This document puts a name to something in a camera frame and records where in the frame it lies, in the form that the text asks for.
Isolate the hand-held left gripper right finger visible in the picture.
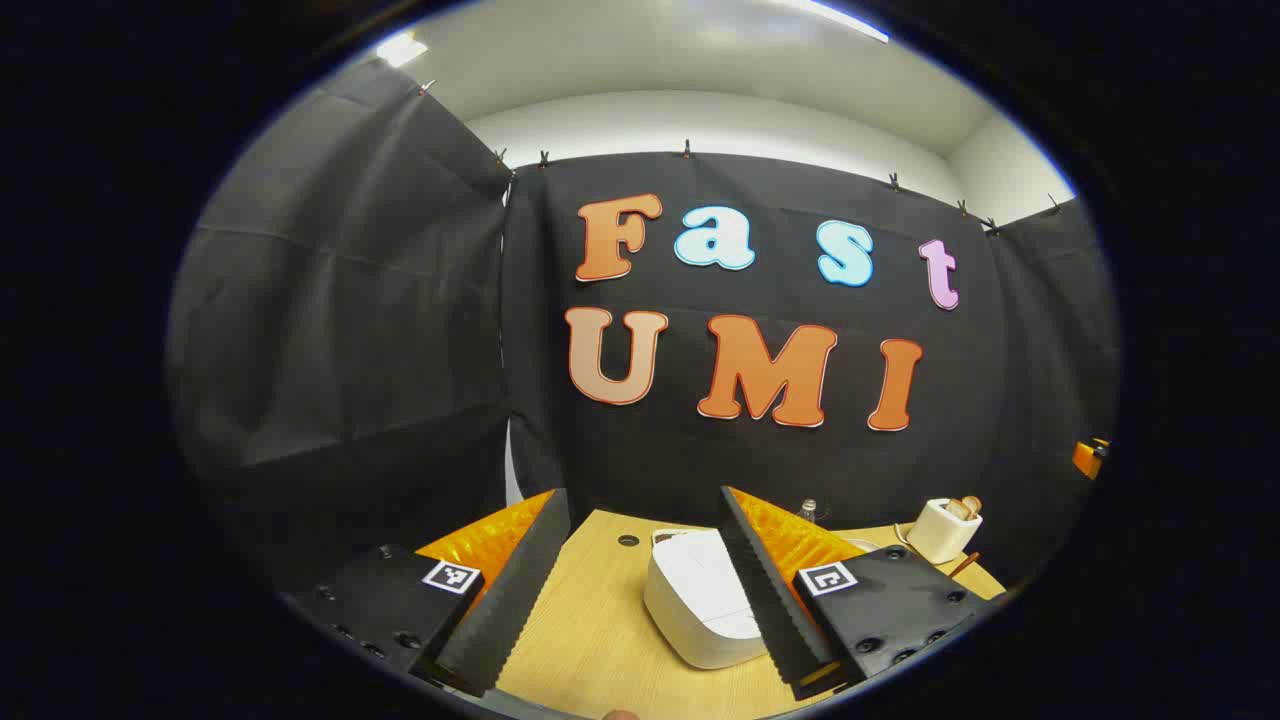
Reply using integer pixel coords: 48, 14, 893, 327
720, 487, 1005, 701

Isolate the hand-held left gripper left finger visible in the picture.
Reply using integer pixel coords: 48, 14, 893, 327
283, 488, 572, 699

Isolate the white rice cooker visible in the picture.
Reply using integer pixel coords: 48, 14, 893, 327
643, 528, 771, 671

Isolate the white toaster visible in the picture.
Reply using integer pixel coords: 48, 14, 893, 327
907, 498, 984, 565

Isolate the ceiling light panel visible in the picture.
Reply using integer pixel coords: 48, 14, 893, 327
375, 30, 431, 68

